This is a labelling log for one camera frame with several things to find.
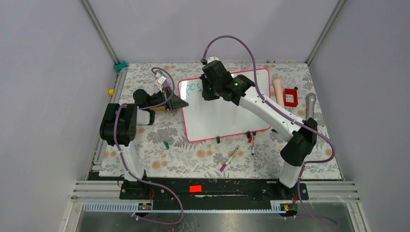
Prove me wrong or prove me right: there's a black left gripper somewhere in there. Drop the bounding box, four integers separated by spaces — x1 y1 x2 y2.
147 87 189 111

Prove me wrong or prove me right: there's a pink framed whiteboard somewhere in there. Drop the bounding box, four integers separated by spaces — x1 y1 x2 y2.
178 77 270 142

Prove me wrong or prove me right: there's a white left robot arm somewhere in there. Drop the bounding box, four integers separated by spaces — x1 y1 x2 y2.
99 87 189 199

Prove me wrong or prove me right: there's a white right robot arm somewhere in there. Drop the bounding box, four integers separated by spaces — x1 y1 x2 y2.
201 60 317 199

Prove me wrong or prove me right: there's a floral table mat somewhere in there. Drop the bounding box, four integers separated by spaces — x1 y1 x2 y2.
98 63 343 180

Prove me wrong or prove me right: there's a teal block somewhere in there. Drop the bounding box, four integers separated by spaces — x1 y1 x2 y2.
114 61 128 71

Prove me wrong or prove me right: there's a black marker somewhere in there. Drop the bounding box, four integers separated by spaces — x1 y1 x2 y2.
251 134 256 156

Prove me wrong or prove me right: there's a red box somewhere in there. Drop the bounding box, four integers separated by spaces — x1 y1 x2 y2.
283 88 298 107

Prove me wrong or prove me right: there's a purple marker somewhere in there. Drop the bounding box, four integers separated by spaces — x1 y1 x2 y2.
220 147 239 172

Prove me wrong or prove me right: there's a silver microphone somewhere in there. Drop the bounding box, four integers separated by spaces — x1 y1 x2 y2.
305 93 317 120

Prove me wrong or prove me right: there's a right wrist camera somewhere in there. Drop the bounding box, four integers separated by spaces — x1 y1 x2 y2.
200 56 220 65

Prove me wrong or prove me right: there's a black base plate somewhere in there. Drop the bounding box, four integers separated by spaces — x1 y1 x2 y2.
118 178 309 210

